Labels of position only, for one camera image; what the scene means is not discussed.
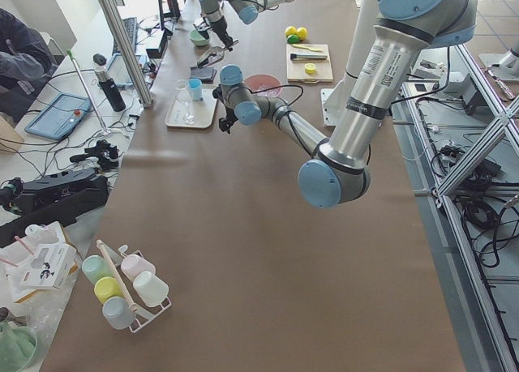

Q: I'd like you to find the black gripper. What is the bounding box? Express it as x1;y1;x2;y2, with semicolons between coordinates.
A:
211;17;229;39
218;107;236;134

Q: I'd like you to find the metal ice scoop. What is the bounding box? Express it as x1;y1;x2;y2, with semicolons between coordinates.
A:
196;46;226;68

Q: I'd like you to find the blue plastic cup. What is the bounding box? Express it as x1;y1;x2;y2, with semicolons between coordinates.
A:
187;78;203;101

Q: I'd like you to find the clear ice cubes pile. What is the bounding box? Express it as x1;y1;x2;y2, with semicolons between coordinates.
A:
257;87;281;97

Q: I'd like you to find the pink plastic cup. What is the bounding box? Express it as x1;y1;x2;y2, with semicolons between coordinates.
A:
121;254;156;281

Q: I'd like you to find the white plastic cup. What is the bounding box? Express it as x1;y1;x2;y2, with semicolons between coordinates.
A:
133;271;169;307

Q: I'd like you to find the green plastic cup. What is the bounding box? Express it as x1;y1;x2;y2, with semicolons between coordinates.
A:
81;255;112;285

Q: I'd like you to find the yellow plastic cup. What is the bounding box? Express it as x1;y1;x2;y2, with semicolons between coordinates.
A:
94;276;122;304

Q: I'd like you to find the grey plastic cup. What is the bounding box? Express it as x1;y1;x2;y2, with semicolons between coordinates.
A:
102;296;136;330

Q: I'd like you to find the green bowl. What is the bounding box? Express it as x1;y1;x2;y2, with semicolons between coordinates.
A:
189;29;210;47

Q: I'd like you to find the beige serving tray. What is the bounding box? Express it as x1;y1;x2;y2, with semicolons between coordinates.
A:
165;80;217;129

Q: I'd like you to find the pink bowl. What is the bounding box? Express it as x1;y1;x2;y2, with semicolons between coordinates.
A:
244;74;281;92

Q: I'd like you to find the clear wine glass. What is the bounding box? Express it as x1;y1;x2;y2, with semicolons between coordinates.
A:
175;79;195;125

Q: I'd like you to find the yellow plastic knife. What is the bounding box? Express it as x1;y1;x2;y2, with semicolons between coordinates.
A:
291;44;323;53

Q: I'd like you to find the black keyboard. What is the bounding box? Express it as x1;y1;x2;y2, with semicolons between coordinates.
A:
122;17;139;52

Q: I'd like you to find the wooden cutting board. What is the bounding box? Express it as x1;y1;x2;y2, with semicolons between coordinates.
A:
286;44;333;83

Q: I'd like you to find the black thermos bottle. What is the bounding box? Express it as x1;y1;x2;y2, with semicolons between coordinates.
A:
95;66;126;112

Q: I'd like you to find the blue teach pendant tablet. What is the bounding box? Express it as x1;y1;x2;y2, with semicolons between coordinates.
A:
24;93;92;140

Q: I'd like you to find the black equipment case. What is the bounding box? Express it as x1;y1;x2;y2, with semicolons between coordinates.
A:
1;168;109;247

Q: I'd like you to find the seated person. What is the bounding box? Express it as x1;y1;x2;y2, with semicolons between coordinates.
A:
1;9;57;126

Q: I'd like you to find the white product box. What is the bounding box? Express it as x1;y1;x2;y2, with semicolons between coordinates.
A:
19;243;77;290

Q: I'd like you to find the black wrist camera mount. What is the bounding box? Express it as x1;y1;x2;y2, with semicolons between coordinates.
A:
212;85;224;103

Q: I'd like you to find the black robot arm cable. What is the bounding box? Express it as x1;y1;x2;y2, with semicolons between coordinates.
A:
251;84;325;154

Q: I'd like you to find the aluminium frame post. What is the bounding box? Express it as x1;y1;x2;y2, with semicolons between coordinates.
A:
97;0;153;109

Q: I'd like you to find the wooden rack handle rod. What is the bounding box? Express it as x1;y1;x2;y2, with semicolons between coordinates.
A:
96;239;138;312

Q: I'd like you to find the white wire cup rack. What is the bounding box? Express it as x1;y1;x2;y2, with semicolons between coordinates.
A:
106;245;173;333

